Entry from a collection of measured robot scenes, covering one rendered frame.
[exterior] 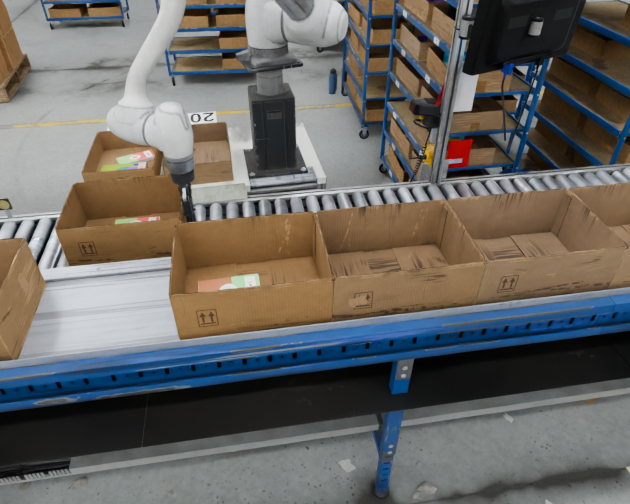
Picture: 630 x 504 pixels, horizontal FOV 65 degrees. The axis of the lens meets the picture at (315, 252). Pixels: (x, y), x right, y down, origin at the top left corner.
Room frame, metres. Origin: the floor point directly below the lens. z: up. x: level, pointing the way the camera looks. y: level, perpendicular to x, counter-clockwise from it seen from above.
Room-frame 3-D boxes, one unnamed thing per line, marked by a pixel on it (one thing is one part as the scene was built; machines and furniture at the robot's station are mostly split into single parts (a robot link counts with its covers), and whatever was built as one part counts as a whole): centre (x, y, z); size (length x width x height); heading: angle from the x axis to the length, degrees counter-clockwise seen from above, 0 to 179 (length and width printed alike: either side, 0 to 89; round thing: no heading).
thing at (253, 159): (2.01, 0.18, 0.91); 0.26 x 0.26 x 0.33; 12
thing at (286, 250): (1.01, 0.17, 0.96); 0.39 x 0.29 x 0.17; 99
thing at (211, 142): (2.01, 0.52, 0.80); 0.38 x 0.28 x 0.10; 11
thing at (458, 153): (1.89, -0.58, 0.85); 0.16 x 0.01 x 0.13; 99
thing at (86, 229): (1.44, 0.65, 0.83); 0.39 x 0.29 x 0.17; 99
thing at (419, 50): (3.02, -0.69, 0.99); 0.40 x 0.30 x 0.10; 7
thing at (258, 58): (2.01, 0.20, 1.24); 0.22 x 0.18 x 0.06; 112
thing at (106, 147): (1.95, 0.82, 0.80); 0.38 x 0.28 x 0.10; 9
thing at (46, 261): (1.34, 0.94, 0.72); 0.52 x 0.05 x 0.05; 9
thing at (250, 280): (0.95, 0.22, 0.92); 0.16 x 0.11 x 0.07; 101
